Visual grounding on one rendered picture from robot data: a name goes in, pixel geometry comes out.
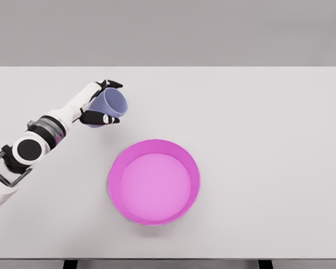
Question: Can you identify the pink round plate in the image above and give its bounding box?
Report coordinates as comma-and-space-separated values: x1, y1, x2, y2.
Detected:
108, 138, 201, 226

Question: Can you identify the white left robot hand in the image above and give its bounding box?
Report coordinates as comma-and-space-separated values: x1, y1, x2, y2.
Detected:
69, 79, 124, 126

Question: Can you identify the lavender blue cup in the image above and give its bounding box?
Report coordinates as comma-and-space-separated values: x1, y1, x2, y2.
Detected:
86, 87, 129, 129

